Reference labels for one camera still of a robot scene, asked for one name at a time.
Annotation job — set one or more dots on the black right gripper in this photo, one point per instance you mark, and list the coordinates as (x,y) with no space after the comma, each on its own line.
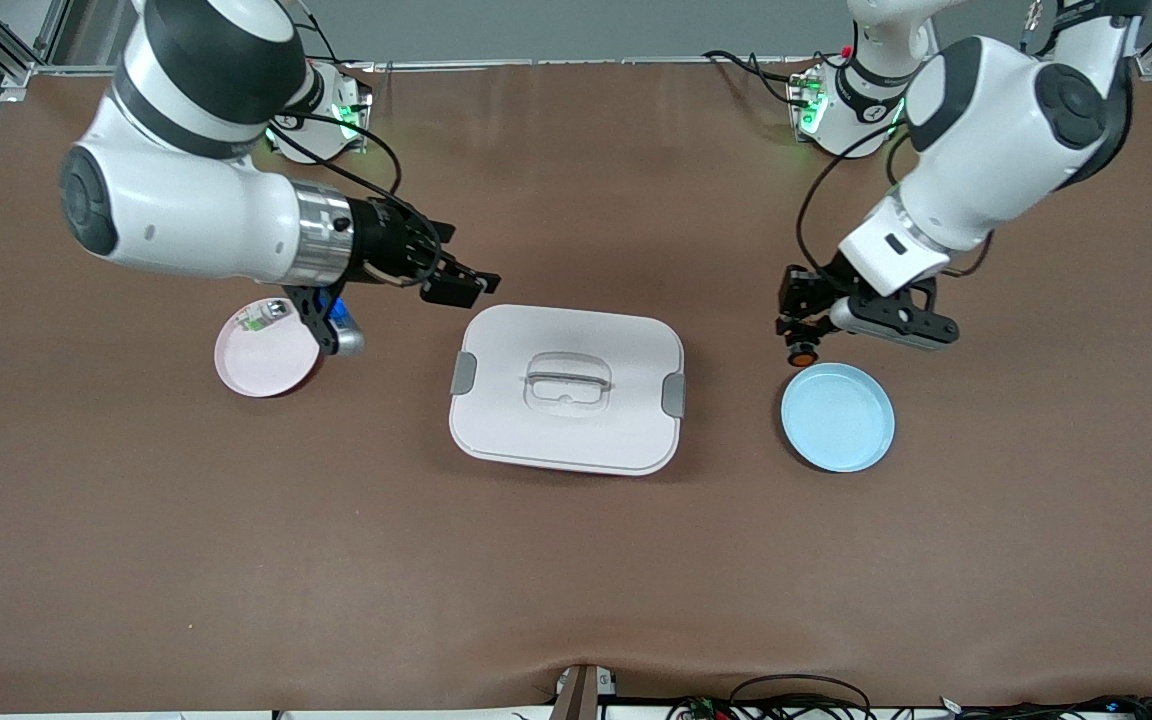
(386,243)

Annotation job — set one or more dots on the camera mount post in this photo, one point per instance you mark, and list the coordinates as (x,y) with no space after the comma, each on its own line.
(578,695)

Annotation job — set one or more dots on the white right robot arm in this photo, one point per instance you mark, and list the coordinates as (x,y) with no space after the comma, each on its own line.
(196,210)

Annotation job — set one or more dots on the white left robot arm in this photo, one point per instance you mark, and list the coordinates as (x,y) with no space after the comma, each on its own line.
(996,140)

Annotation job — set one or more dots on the pink round plate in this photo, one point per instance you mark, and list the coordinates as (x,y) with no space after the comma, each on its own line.
(266,365)

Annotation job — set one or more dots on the white lidded box grey latches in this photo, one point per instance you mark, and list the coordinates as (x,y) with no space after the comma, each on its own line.
(536,430)

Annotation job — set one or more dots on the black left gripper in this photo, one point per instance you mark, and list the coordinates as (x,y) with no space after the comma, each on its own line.
(808,293)

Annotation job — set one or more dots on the green and white switch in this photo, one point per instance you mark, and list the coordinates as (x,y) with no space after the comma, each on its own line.
(264,316)

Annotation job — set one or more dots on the light blue round plate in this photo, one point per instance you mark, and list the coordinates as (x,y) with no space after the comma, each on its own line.
(836,418)

